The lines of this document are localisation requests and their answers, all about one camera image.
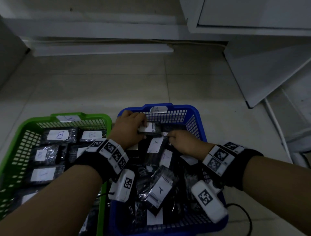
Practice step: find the person's right hand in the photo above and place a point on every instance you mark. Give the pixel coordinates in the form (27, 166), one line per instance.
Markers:
(188, 144)

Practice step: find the person's left hand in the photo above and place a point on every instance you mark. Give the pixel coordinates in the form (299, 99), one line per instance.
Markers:
(125, 128)

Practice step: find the person's left fingers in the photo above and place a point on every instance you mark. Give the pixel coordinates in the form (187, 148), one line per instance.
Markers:
(141, 120)

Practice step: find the person's right fingers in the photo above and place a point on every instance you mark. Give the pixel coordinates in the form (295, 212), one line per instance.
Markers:
(173, 138)

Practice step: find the black packet with barcode label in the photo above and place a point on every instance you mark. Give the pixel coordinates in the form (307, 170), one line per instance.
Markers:
(154, 128)

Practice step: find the person's right forearm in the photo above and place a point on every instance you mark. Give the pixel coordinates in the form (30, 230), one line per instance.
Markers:
(279, 192)

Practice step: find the person's left forearm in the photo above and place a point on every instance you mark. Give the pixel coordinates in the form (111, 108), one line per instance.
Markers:
(53, 204)

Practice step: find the white paper basket label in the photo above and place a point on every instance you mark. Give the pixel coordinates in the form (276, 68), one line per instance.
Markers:
(158, 109)
(68, 118)

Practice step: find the blue plastic basket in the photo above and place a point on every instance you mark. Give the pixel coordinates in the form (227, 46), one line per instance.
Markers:
(194, 116)

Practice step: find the pile of black packets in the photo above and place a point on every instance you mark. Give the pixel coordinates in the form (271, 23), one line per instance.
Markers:
(52, 148)
(160, 175)

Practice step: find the black wristband with marker tiles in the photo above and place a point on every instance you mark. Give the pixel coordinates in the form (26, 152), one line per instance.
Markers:
(226, 160)
(109, 153)

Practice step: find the white skirting plank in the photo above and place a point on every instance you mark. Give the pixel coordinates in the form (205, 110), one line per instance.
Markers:
(102, 49)

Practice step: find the white pipe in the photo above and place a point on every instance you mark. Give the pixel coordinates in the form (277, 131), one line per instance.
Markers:
(277, 128)

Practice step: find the white leaning board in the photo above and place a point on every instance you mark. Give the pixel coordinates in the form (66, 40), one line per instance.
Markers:
(264, 70)

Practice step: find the green plastic basket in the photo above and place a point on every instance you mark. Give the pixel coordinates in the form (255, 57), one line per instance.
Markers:
(14, 145)

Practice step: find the white cabinet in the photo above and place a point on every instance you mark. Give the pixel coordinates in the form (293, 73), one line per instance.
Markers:
(243, 17)

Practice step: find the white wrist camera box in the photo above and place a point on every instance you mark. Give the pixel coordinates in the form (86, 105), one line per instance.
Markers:
(122, 186)
(209, 200)

